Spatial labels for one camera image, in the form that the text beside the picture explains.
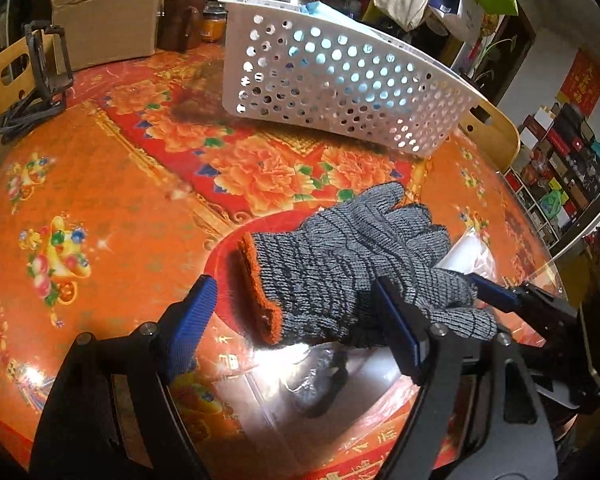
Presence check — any black folding stand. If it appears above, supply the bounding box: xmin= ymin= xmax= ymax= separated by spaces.
xmin=0 ymin=21 xmax=73 ymax=145

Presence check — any light blue tissue pack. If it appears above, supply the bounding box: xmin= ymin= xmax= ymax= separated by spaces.
xmin=300 ymin=1 xmax=349 ymax=21

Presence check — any wooden chair left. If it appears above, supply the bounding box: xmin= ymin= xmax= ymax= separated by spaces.
xmin=0 ymin=34 xmax=48 ymax=162

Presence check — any white foam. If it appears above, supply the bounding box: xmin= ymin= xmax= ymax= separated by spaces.
xmin=437 ymin=228 xmax=498 ymax=282

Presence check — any orange lidded jar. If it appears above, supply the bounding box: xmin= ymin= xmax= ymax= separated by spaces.
xmin=200 ymin=1 xmax=227 ymax=44

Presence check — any wooden chair right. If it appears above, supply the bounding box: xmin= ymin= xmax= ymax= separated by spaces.
xmin=460 ymin=100 xmax=520 ymax=174

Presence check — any grey knitted glove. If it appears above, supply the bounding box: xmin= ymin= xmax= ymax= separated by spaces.
xmin=239 ymin=181 xmax=498 ymax=348

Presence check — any wooden chair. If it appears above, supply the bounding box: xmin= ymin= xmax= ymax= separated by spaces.
xmin=460 ymin=100 xmax=520 ymax=174
xmin=0 ymin=34 xmax=48 ymax=162

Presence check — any shelf with boxes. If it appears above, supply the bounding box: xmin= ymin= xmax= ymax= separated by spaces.
xmin=505 ymin=103 xmax=600 ymax=255

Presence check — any white perforated plastic basket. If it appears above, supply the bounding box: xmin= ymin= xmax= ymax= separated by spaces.
xmin=222 ymin=0 xmax=482 ymax=157

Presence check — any cardboard box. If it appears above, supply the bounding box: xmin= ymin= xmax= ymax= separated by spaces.
xmin=50 ymin=0 xmax=163 ymax=70

